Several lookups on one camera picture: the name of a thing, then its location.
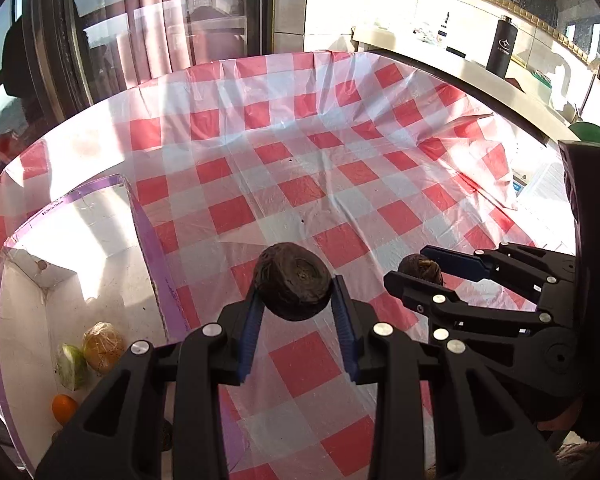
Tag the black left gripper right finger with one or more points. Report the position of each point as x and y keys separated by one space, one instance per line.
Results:
x=481 y=433

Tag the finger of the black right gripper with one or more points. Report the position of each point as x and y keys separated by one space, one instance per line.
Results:
x=444 y=308
x=541 y=276

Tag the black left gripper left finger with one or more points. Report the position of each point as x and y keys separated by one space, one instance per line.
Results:
x=117 y=431

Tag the medium orange mandarin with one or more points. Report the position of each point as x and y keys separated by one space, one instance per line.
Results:
x=63 y=408

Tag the half pear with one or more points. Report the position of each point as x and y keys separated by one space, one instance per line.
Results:
x=102 y=347

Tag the right hand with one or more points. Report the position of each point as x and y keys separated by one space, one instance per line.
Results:
x=564 y=421

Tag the green half lime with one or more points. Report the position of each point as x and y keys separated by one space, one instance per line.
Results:
x=71 y=367

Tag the green round object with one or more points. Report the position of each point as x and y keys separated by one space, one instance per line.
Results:
x=586 y=132

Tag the red white checkered tablecloth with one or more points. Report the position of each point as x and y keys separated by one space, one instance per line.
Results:
x=358 y=158

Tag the purple white cardboard box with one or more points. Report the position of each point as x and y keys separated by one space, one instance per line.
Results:
x=91 y=256

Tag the white side counter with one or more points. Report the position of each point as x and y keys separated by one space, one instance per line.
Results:
x=524 y=111

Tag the black thermos bottle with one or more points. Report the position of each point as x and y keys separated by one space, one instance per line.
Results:
x=502 y=47

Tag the pink curtain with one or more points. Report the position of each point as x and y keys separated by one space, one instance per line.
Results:
x=165 y=36

